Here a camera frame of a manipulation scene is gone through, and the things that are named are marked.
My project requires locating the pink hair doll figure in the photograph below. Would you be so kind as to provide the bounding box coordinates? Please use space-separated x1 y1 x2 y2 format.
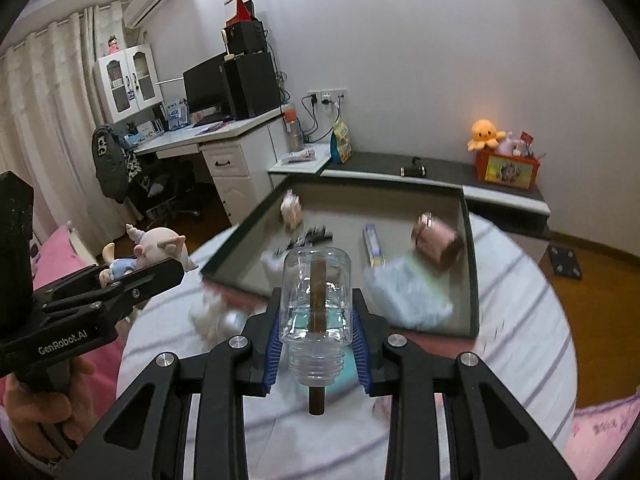
99 224 198 287

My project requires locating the silver white round device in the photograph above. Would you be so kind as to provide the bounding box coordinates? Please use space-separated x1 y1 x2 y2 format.
217 310 250 340

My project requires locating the blue small box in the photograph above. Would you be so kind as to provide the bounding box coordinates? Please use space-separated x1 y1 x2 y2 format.
362 223 385 268

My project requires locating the black hair clip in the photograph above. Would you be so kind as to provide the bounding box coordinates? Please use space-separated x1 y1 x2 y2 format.
277 226 333 254

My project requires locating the person's left hand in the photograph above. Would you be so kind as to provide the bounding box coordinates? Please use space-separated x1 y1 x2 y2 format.
3 356 98 460

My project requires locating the pink blanket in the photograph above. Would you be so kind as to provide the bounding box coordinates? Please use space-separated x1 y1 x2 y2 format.
1 226 124 416

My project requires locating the dark jacket on chair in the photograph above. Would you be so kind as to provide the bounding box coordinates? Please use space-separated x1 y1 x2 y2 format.
91 125 142 204

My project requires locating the black office chair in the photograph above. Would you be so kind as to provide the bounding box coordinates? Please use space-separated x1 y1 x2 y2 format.
127 158 201 229

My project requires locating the teal plastic packet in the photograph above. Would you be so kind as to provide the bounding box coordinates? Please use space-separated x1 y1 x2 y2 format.
363 254 454 332

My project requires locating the beige curtain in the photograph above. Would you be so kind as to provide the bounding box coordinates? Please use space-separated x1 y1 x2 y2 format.
1 1 131 252

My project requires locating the rose gold metal can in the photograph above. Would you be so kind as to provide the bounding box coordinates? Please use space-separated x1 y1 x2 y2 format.
411 212 464 270

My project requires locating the white desk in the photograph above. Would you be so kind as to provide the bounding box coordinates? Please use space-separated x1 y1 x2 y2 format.
134 107 286 224

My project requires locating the pink black storage box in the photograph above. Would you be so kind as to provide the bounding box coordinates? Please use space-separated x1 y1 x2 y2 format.
202 176 480 339

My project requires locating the white glass door cabinet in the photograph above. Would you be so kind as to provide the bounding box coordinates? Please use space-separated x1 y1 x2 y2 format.
93 44 163 124

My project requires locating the small pink block figure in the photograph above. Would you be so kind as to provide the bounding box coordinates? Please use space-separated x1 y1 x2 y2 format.
280 190 303 232

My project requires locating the white low side cabinet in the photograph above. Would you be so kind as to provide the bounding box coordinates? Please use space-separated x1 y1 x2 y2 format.
268 145 551 261

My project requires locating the black computer monitor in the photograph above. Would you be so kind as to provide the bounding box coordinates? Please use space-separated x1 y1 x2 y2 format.
183 53 230 115

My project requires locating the pink doll on cabinet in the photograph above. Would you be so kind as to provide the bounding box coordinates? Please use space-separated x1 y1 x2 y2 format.
107 36 120 55

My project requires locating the orange cap bottle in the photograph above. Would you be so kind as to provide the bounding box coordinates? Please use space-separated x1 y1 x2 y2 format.
283 107 305 153

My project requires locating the black computer tower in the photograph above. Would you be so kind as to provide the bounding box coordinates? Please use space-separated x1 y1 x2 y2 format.
221 52 281 120

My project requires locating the red toy box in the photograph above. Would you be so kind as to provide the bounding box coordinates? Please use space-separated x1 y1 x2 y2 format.
475 150 540 191

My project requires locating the blue yellow snack bag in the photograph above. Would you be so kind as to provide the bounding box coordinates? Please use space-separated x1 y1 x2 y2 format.
330 118 352 164

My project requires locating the black speaker box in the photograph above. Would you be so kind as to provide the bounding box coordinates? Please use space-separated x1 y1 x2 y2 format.
224 21 267 55

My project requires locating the orange octopus plush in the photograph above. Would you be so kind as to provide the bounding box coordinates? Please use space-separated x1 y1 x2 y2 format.
468 119 506 152

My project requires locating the red paper bag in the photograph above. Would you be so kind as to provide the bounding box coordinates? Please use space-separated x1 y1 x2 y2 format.
224 0 255 26

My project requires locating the wall power outlet strip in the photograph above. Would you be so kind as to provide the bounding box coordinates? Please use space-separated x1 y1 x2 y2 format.
307 88 347 105

